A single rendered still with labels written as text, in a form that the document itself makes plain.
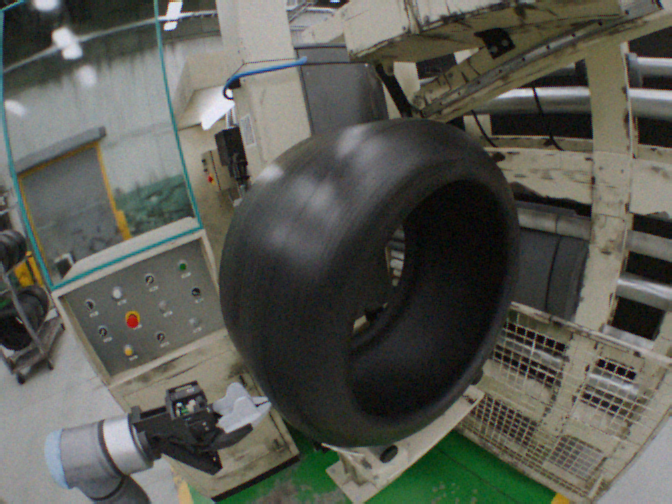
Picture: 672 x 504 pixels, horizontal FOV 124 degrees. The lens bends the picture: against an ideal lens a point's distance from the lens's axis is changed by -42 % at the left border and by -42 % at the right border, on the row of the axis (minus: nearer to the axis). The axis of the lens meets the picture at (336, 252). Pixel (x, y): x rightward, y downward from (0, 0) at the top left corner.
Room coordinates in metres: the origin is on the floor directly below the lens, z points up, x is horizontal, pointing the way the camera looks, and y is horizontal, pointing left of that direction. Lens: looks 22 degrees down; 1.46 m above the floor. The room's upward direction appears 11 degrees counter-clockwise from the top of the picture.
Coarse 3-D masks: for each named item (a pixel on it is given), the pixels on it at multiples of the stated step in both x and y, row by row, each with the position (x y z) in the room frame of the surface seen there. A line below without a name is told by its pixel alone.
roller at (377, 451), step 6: (390, 444) 0.33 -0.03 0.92; (372, 450) 0.33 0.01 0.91; (378, 450) 0.33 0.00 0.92; (384, 450) 0.32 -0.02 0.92; (390, 450) 0.32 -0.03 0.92; (396, 450) 0.32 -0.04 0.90; (378, 456) 0.32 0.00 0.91; (384, 456) 0.31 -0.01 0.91; (390, 456) 0.32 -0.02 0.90; (384, 462) 0.31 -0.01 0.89
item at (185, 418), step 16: (192, 384) 0.31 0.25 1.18; (176, 400) 0.28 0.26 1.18; (192, 400) 0.28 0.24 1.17; (144, 416) 0.24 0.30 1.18; (160, 416) 0.24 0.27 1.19; (176, 416) 0.26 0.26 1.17; (192, 416) 0.26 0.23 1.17; (208, 416) 0.26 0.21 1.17; (144, 432) 0.22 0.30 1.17; (160, 432) 0.24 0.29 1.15; (176, 432) 0.25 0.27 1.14; (192, 432) 0.25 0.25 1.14; (208, 432) 0.26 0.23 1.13; (144, 448) 0.20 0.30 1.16; (192, 448) 0.24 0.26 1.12; (208, 448) 0.24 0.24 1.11
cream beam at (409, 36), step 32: (384, 0) 0.64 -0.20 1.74; (416, 0) 0.57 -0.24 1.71; (448, 0) 0.51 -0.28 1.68; (480, 0) 0.45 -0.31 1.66; (512, 0) 0.40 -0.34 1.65; (544, 0) 0.36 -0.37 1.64; (576, 0) 0.33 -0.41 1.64; (608, 0) 0.29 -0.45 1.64; (352, 32) 0.75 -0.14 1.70; (384, 32) 0.66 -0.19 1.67; (416, 32) 0.59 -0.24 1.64; (448, 32) 0.58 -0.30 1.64
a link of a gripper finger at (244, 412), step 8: (240, 400) 0.29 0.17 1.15; (248, 400) 0.30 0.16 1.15; (240, 408) 0.29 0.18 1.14; (248, 408) 0.30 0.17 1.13; (256, 408) 0.30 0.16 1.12; (264, 408) 0.31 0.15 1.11; (224, 416) 0.28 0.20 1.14; (232, 416) 0.28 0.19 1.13; (240, 416) 0.29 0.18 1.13; (248, 416) 0.29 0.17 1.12; (256, 416) 0.30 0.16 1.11; (264, 416) 0.30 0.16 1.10; (224, 424) 0.27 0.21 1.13; (232, 424) 0.28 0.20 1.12; (240, 424) 0.28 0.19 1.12; (256, 424) 0.29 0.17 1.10
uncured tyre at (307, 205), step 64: (384, 128) 0.38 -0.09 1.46; (448, 128) 0.42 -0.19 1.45; (256, 192) 0.44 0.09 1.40; (320, 192) 0.32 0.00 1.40; (384, 192) 0.32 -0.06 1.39; (448, 192) 0.65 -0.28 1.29; (256, 256) 0.32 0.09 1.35; (320, 256) 0.28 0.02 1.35; (448, 256) 0.68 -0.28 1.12; (512, 256) 0.47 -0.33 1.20; (256, 320) 0.29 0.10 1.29; (320, 320) 0.26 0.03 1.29; (384, 320) 0.65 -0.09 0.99; (448, 320) 0.60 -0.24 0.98; (320, 384) 0.25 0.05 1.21; (384, 384) 0.51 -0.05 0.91; (448, 384) 0.40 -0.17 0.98
